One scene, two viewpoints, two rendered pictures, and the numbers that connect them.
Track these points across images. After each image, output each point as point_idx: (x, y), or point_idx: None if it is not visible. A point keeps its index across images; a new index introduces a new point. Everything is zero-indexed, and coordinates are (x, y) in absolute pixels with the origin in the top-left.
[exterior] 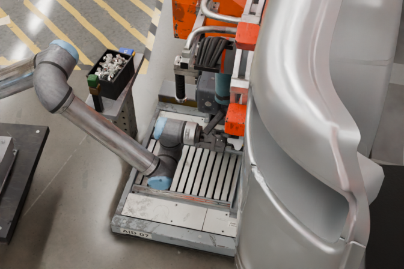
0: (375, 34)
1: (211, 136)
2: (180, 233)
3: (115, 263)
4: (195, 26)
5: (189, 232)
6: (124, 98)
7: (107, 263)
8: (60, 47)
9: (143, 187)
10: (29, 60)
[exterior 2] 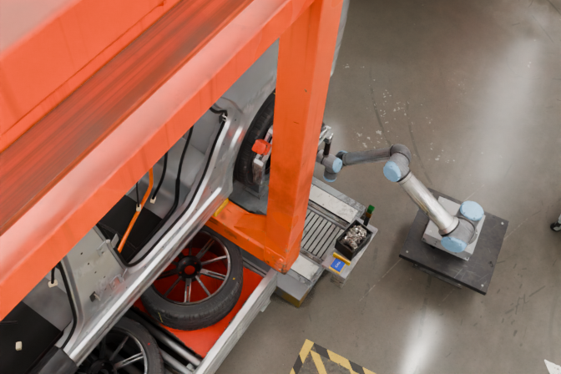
0: None
1: None
2: (326, 187)
3: (366, 194)
4: None
5: (321, 186)
6: None
7: (370, 196)
8: (394, 162)
9: (339, 224)
10: (412, 175)
